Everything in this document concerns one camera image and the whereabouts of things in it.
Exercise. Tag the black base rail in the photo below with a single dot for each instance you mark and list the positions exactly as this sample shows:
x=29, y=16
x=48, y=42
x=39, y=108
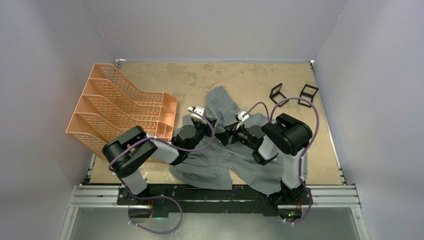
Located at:
x=164, y=199

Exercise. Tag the right black display frame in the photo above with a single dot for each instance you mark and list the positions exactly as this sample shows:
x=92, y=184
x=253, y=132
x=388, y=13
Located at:
x=308, y=93

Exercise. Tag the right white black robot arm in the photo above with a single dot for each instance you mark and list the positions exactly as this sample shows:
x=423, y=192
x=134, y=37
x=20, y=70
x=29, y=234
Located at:
x=284, y=138

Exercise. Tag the left black display frame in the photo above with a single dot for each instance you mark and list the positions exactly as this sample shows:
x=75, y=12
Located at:
x=276, y=95

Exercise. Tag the grey button-up shirt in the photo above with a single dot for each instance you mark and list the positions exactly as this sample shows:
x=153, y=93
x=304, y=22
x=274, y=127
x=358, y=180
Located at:
x=210, y=168

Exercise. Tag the orange plastic file organizer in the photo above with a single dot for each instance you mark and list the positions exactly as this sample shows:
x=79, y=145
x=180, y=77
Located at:
x=110, y=104

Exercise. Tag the black display frame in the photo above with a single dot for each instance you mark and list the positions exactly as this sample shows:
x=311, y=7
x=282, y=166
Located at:
x=308, y=93
x=276, y=95

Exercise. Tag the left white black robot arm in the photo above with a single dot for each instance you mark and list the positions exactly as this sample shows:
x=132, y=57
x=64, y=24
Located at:
x=130, y=150

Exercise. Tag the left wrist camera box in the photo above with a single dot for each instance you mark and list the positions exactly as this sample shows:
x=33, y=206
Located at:
x=196, y=110

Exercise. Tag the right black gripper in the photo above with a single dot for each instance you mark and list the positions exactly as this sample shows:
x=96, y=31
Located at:
x=223, y=136

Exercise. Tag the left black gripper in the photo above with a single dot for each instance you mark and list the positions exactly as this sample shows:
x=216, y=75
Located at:
x=207, y=127

